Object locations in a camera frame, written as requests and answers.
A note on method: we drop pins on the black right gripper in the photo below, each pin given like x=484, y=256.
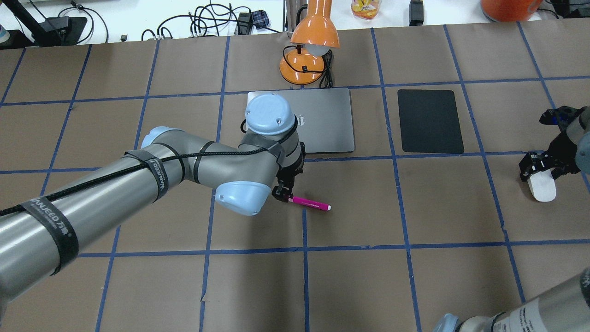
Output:
x=555, y=159

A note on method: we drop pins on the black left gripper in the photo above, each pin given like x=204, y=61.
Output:
x=290, y=175

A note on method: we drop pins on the white computer mouse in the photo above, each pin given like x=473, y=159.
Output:
x=542, y=186

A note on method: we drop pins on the pink marker pen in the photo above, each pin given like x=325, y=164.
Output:
x=310, y=203

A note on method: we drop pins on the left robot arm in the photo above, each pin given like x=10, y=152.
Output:
x=43, y=235

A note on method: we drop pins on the black mousepad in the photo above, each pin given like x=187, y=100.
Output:
x=429, y=122

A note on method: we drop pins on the silver apple laptop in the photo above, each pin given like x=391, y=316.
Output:
x=325, y=119

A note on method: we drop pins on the orange cylindrical container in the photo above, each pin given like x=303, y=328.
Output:
x=509, y=10

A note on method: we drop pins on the orange desk lamp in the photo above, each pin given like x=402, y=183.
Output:
x=314, y=36

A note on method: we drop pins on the black power adapter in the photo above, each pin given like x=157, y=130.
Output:
x=416, y=13

